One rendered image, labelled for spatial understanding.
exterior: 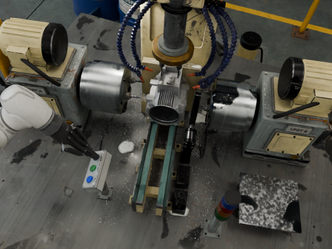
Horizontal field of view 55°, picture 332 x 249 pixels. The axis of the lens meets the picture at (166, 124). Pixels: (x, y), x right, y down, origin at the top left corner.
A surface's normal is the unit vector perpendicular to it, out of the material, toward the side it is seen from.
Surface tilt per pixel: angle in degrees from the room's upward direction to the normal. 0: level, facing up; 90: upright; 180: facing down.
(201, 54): 90
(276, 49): 0
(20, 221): 0
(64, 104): 89
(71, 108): 89
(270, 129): 89
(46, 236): 0
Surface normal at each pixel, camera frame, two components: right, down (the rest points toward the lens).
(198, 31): -0.14, 0.83
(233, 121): -0.13, 0.63
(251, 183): 0.05, -0.55
